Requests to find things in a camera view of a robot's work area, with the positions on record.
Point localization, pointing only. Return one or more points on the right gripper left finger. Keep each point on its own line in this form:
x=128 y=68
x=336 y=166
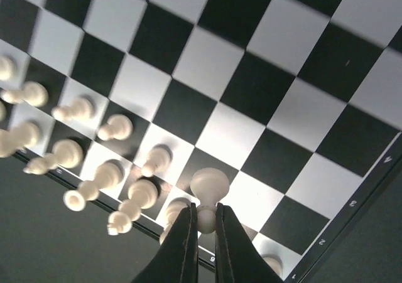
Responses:
x=177 y=259

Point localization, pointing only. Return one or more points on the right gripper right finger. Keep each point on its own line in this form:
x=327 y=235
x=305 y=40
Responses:
x=236 y=259

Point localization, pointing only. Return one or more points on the white rook corner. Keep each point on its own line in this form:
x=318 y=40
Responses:
x=275 y=264

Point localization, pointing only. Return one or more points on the white king side piece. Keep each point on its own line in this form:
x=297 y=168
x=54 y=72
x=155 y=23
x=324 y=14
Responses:
x=171 y=213

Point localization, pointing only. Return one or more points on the white chess piece front row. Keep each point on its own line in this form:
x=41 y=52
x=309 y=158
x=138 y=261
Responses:
x=142 y=195

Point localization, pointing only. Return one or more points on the white pawn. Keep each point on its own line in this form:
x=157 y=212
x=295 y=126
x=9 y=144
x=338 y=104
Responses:
x=118 y=126
x=31 y=92
x=209 y=185
x=80 y=109
x=65 y=153

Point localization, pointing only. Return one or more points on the white queen piece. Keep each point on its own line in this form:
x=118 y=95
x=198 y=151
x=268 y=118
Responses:
x=157 y=161

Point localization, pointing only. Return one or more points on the white knight piece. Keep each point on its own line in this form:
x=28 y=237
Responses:
x=107 y=175

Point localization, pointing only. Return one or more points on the black and white chessboard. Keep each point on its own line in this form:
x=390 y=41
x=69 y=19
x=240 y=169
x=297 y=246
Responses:
x=298 y=102

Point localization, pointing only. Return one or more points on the white pawn corner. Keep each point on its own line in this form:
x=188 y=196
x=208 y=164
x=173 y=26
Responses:
x=7 y=68

